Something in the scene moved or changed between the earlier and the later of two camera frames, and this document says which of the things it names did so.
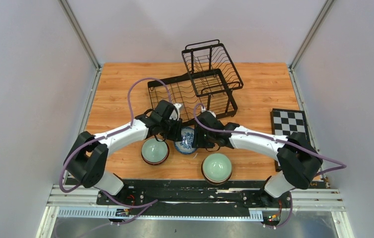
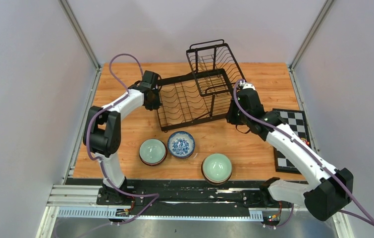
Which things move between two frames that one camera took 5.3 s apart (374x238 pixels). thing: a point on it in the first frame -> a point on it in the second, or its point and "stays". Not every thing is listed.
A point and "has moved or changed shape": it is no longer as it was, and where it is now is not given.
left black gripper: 176,135 -> 157,104
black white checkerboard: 286,121 stays
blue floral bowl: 185,145 has moved or changed shape
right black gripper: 197,142 -> 231,118
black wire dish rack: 209,87 stays
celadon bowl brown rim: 216,169 stays
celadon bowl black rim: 154,152 stays
